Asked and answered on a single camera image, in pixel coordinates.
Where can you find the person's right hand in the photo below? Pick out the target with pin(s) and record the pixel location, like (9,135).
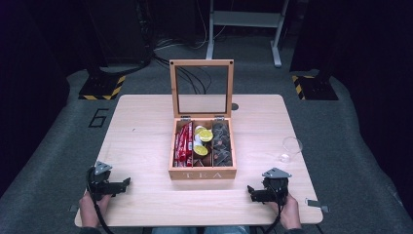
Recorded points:
(290,214)

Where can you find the black stand base striped edge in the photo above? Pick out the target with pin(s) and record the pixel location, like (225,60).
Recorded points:
(102,87)
(316,89)

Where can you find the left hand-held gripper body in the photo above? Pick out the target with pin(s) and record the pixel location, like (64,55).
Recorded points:
(101,187)

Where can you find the grey table clamp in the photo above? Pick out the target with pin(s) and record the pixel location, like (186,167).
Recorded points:
(73,208)
(316,204)

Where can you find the clear glass cup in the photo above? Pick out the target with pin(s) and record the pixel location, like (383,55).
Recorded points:
(290,148)

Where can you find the person's left hand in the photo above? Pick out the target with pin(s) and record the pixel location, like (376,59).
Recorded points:
(88,211)

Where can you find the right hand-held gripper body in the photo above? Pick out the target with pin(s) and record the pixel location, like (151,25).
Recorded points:
(276,188)

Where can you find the wooden tea box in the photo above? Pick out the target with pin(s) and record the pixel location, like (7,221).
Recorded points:
(202,174)

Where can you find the white metal stand frame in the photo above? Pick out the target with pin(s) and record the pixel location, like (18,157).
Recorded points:
(246,19)

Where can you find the white lid creamer cup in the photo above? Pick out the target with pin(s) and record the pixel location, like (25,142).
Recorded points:
(197,141)

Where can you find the pile of dark tea bags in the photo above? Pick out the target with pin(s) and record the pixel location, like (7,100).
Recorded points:
(222,144)

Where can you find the person's legs in jeans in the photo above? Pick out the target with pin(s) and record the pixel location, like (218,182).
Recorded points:
(201,230)

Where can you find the row of red packets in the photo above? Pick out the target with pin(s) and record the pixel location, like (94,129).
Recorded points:
(183,144)

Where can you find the dark cabinet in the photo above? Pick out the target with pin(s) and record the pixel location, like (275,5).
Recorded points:
(117,29)

